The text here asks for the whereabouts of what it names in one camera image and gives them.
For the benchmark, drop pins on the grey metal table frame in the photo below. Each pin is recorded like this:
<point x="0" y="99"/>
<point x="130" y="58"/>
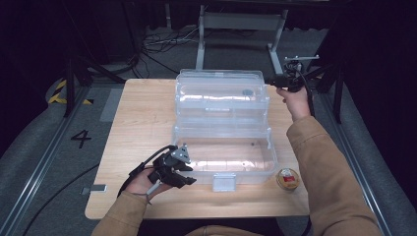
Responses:
<point x="241" y="21"/>

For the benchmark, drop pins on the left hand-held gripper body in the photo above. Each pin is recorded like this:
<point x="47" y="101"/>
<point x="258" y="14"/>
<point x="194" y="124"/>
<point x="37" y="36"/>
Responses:
<point x="164" y="170"/>

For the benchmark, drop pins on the small grey flat piece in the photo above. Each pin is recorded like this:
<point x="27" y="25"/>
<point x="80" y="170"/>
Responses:
<point x="95" y="188"/>

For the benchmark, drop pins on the clear plastic storage box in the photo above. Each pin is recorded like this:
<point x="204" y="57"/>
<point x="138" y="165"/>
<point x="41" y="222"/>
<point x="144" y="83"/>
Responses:
<point x="226" y="154"/>

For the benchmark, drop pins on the yellow black hazard tape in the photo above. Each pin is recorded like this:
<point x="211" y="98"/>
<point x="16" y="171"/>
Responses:
<point x="56" y="97"/>

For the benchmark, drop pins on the black tripod stand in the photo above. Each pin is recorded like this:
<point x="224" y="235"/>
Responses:
<point x="69" y="85"/>
<point x="337" y="85"/>

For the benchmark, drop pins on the person's left hand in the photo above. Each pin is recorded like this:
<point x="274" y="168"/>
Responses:
<point x="141" y="185"/>

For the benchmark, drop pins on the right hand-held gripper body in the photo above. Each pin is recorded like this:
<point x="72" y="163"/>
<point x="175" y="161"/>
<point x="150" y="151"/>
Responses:
<point x="293" y="82"/>

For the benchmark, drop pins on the person's tan jacket front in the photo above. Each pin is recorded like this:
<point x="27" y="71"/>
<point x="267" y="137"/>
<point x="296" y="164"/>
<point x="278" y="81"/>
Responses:
<point x="223" y="230"/>

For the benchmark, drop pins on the round gold tin red label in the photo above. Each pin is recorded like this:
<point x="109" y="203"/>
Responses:
<point x="287" y="179"/>

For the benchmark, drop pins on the person's right hand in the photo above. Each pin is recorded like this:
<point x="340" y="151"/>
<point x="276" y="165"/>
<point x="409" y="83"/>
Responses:
<point x="298" y="103"/>

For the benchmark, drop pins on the aluminium floor rail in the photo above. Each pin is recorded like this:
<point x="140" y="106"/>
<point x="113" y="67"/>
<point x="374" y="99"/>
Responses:
<point x="367" y="183"/>
<point x="36" y="177"/>

